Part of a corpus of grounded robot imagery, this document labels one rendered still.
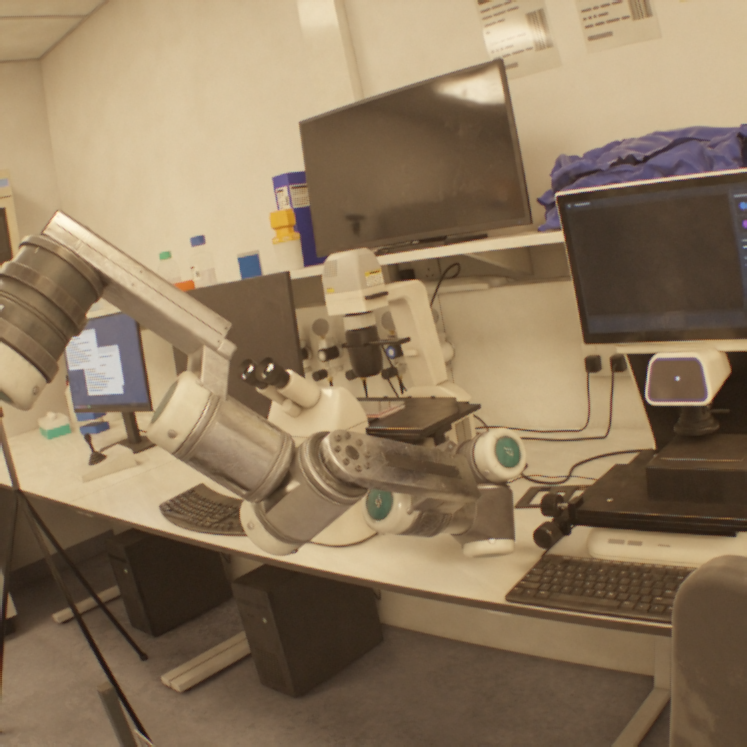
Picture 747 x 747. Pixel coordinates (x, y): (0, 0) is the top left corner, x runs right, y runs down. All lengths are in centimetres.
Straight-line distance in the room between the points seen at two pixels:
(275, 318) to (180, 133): 146
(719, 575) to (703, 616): 5
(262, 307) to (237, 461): 107
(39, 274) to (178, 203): 239
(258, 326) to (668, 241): 107
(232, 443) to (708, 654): 57
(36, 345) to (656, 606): 86
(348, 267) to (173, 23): 190
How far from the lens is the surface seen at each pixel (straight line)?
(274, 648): 238
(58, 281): 86
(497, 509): 117
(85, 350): 292
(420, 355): 176
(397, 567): 139
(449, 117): 196
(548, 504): 125
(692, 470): 118
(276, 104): 274
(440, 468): 102
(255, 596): 232
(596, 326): 136
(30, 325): 85
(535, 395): 208
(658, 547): 122
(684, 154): 159
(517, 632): 244
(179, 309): 90
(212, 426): 88
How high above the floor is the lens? 131
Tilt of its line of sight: 11 degrees down
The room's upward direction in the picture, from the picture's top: 11 degrees counter-clockwise
